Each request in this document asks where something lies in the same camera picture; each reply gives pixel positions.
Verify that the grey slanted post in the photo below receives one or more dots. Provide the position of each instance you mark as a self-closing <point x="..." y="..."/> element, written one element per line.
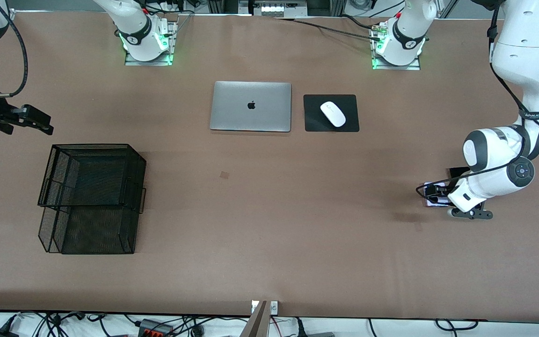
<point x="256" y="325"/>

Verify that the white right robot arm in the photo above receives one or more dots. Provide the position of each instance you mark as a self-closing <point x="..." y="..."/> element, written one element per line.
<point x="138" y="37"/>

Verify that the white metal bracket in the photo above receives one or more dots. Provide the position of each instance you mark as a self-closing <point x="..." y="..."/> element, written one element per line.
<point x="274" y="307"/>

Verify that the black power strip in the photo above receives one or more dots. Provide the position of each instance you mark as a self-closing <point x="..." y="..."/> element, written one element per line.
<point x="155" y="328"/>

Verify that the long black smartphone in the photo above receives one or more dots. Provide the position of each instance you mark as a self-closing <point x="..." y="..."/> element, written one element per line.
<point x="459" y="172"/>

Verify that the white terminal block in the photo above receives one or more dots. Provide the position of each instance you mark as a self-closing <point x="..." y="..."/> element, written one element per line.
<point x="272" y="9"/>

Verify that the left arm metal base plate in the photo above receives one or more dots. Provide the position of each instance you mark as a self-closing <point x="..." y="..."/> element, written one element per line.
<point x="396" y="67"/>

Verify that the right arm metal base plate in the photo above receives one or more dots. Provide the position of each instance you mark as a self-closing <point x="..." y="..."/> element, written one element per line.
<point x="148" y="62"/>

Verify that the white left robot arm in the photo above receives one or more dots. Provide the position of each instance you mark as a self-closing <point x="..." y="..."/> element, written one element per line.
<point x="527" y="56"/>

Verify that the black mouse pad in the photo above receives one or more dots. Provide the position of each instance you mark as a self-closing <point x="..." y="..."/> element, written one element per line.
<point x="311" y="119"/>

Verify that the white computer mouse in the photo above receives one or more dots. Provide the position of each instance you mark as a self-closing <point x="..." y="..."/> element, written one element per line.
<point x="333" y="113"/>

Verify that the lilac flip phone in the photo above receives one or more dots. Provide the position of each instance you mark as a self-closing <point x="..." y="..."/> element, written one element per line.
<point x="438" y="203"/>

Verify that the silver closed laptop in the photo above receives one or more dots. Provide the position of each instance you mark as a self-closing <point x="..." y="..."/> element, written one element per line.
<point x="241" y="112"/>

